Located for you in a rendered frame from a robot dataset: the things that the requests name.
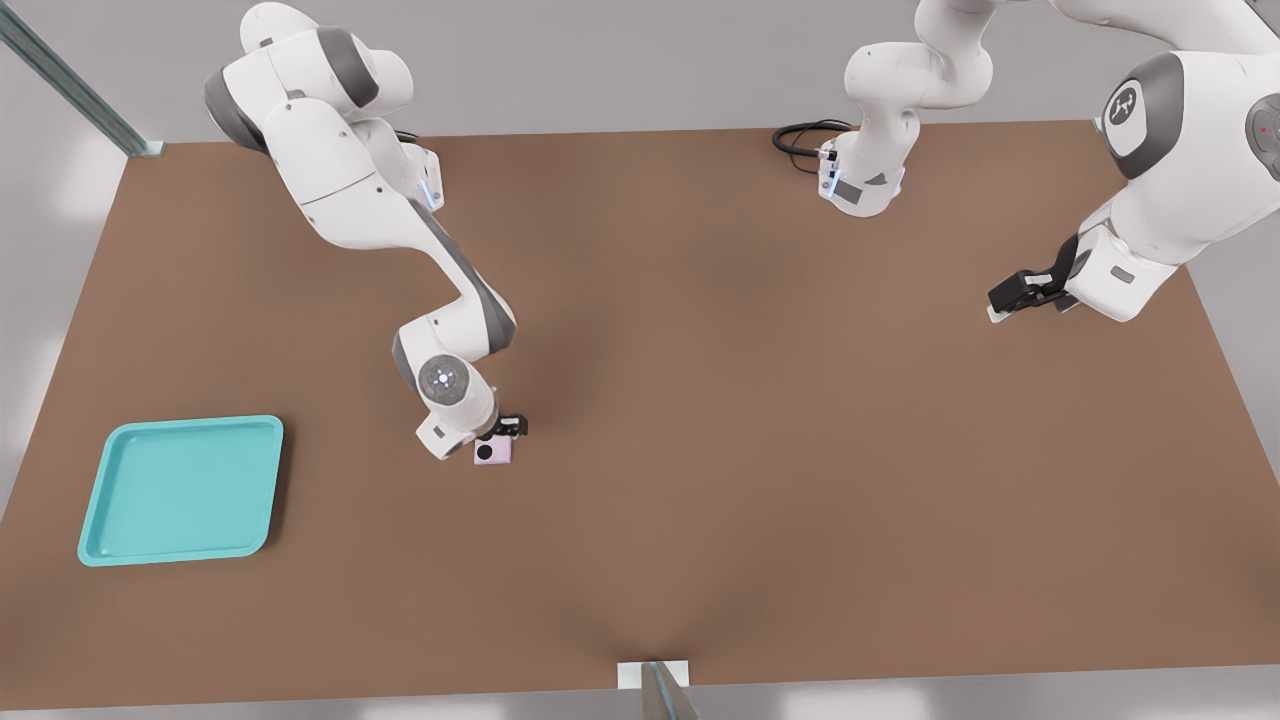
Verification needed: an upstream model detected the silver frame post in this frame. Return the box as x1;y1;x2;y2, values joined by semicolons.
617;660;701;720
0;5;165;159

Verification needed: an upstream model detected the pale blue-green tray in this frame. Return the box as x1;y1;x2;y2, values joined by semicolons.
78;415;285;568

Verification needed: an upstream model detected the black cable loop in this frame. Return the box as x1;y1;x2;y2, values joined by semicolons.
772;120;854;176

